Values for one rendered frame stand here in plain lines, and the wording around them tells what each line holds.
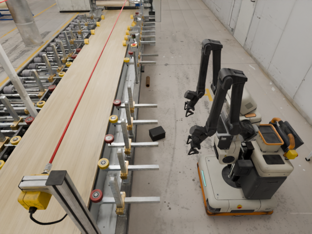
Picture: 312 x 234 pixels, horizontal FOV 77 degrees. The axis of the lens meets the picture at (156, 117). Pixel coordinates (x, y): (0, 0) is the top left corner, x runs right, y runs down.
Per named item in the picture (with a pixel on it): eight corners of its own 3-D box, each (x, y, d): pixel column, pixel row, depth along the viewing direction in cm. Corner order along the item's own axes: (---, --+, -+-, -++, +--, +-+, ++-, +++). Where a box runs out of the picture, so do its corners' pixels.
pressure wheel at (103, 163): (102, 177, 149) (100, 168, 141) (99, 169, 154) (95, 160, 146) (112, 172, 152) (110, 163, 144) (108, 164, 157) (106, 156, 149)
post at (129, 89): (135, 121, 218) (131, 85, 186) (135, 124, 215) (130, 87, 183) (132, 121, 218) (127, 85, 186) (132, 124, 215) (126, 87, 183)
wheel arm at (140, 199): (159, 198, 136) (159, 196, 133) (159, 204, 133) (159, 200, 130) (97, 200, 136) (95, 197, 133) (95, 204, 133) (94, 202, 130)
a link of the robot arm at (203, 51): (213, 45, 129) (209, 39, 138) (204, 45, 129) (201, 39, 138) (204, 98, 158) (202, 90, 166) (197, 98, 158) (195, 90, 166)
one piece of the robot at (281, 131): (266, 133, 189) (285, 117, 175) (284, 164, 162) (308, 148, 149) (257, 130, 186) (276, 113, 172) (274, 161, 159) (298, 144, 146)
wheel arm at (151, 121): (157, 122, 190) (157, 119, 187) (157, 125, 188) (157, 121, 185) (113, 123, 190) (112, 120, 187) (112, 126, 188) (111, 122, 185)
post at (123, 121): (131, 157, 179) (125, 118, 147) (131, 160, 176) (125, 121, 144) (127, 157, 179) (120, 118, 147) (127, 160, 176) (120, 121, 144)
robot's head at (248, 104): (248, 90, 146) (238, 77, 139) (260, 108, 131) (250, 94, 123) (231, 100, 153) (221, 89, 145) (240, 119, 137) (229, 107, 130)
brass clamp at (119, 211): (126, 195, 138) (126, 191, 135) (124, 215, 128) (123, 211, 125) (118, 195, 138) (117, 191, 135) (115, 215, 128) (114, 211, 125)
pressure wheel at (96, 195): (104, 207, 131) (100, 199, 124) (92, 208, 131) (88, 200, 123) (106, 196, 137) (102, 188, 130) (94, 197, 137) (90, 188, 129)
